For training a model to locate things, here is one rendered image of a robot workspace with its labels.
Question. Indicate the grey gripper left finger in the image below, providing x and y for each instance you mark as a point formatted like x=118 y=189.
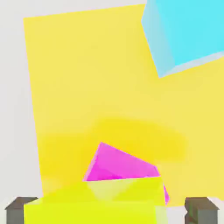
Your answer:
x=14 y=212

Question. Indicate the large yellow box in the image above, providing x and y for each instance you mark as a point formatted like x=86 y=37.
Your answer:
x=87 y=78

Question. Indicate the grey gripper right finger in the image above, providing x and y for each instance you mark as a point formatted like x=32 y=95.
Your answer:
x=203 y=211

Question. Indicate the large cyan box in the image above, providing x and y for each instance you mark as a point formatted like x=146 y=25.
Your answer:
x=185 y=29

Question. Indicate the small magenta cube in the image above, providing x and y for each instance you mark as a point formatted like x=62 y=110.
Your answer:
x=119 y=166

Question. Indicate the small lime yellow cube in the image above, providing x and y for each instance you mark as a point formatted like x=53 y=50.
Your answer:
x=91 y=208

